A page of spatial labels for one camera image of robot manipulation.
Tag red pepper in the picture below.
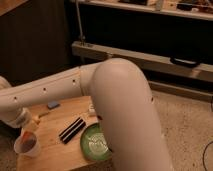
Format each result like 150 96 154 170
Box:
21 132 36 144

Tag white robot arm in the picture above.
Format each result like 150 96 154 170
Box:
0 58 174 171

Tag white ceramic cup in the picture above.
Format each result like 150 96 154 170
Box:
14 133 41 157

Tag black ridged block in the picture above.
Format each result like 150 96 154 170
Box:
59 118 86 144

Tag green plate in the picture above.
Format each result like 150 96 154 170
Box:
80 123 111 162

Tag black handle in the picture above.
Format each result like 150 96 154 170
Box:
170 57 201 68

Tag metal shelf frame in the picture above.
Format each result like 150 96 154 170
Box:
70 0 213 101

